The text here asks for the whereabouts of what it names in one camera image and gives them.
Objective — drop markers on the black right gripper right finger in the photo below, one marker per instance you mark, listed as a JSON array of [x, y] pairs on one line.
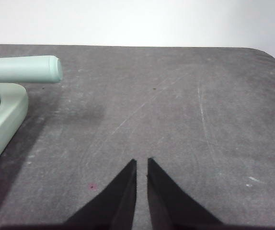
[[171, 206]]

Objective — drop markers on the mint green breakfast machine base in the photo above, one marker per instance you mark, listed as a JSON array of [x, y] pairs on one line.
[[8, 115]]

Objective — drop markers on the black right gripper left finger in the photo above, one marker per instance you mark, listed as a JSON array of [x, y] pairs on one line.
[[113, 206]]

